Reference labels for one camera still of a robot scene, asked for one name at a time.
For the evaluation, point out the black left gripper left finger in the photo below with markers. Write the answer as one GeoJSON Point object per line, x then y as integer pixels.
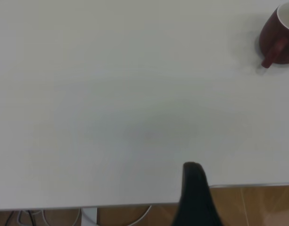
{"type": "Point", "coordinates": [186, 202]}

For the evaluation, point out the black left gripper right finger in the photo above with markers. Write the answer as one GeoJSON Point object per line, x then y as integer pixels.
{"type": "Point", "coordinates": [205, 204]}

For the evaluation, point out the red ceramic mug white inside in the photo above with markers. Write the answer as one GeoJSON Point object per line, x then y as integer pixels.
{"type": "Point", "coordinates": [271, 30]}

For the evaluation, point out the white table leg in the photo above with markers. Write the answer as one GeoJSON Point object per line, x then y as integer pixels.
{"type": "Point", "coordinates": [89, 217]}

